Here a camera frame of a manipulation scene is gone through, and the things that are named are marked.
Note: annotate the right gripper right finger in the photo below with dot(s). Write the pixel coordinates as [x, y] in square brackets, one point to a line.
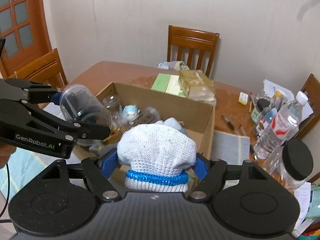
[210, 174]

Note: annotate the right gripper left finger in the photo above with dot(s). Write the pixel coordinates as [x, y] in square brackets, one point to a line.
[97, 171]

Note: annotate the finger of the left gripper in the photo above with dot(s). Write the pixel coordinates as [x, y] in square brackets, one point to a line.
[82, 130]
[41, 93]

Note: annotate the clear jar black items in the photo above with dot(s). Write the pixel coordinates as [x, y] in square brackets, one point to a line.
[78, 104]

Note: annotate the blue white round toy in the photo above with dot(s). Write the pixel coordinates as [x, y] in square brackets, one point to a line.
[130, 112]

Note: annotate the white sock blue band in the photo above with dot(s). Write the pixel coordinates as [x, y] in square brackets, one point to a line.
[159, 156]

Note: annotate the grey blue knitted sock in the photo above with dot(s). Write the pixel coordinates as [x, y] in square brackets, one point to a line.
[100, 149]

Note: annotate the wooden chair left side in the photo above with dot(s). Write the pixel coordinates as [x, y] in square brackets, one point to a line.
[45, 69]

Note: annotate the wooden chair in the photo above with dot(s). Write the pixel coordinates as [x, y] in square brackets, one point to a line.
[45, 69]
[203, 41]
[311, 89]

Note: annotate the grey checked table mat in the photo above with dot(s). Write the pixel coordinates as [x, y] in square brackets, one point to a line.
[231, 148]

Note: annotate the clear plastic cup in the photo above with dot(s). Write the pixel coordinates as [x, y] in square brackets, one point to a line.
[112, 104]

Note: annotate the cardboard box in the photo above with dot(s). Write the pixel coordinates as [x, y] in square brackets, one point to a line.
[196, 118]

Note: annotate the pen on table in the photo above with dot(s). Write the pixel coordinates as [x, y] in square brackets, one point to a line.
[228, 122]

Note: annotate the white sock blue stripes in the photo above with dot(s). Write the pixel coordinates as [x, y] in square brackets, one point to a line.
[172, 122]

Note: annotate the bottle with yellow capsules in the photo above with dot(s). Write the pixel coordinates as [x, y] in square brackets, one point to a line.
[148, 116]

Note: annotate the wooden door with panes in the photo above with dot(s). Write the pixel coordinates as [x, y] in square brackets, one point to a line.
[23, 25]

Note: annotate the large jar black lid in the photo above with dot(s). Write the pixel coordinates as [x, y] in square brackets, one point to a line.
[290, 164]

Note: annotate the small yellow white box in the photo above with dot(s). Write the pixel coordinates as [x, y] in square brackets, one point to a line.
[243, 98]

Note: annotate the small jar dark lid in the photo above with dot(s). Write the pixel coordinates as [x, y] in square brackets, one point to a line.
[257, 112]

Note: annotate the gold wrapped package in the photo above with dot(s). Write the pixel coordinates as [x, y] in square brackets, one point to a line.
[197, 86]

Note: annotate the clear water bottle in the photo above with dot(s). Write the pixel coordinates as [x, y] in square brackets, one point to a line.
[283, 127]

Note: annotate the green white book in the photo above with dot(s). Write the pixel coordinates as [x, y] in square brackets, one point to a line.
[169, 84]

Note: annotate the yellow lid jar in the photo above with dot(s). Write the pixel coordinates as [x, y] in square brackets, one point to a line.
[279, 98]

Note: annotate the stack of papers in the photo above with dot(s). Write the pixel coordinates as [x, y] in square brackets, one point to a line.
[270, 88]

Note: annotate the clothes on chair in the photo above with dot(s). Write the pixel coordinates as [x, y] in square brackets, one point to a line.
[173, 65]

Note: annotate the wooden chair far side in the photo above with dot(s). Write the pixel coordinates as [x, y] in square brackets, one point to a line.
[203, 41]

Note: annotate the wooden chair right side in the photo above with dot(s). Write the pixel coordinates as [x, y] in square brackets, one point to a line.
[311, 89]

